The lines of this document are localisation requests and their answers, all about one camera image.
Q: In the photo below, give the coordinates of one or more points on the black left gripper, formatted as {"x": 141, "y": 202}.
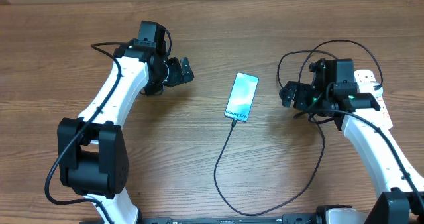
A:
{"x": 177, "y": 75}

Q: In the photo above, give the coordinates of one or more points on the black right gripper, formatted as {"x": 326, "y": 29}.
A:
{"x": 289, "y": 96}

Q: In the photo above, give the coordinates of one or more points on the blue Galaxy smartphone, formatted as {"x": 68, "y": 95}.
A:
{"x": 241, "y": 97}

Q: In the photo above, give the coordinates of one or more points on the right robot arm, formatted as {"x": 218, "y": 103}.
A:
{"x": 353, "y": 100}

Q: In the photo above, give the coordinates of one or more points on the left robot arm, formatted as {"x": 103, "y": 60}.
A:
{"x": 92, "y": 156}

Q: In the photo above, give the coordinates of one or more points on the white charger plug adapter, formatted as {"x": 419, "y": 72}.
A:
{"x": 370, "y": 87}

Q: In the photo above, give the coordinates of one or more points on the white power strip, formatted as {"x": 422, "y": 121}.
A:
{"x": 366, "y": 81}

